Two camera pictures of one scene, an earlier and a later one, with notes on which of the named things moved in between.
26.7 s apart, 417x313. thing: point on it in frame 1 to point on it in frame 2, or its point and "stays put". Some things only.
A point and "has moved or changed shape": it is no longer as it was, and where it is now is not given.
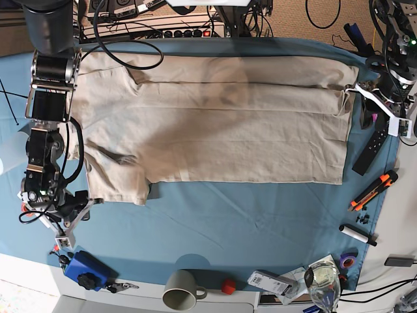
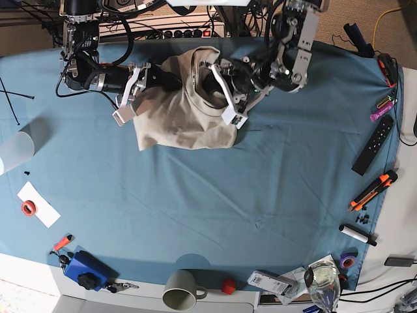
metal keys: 116,287 stays put
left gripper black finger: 368,107 to 210,85
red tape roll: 23,208 stays put
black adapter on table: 399,262 stays put
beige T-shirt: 147,119 has moved or changed shape
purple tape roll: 347,262 stays put
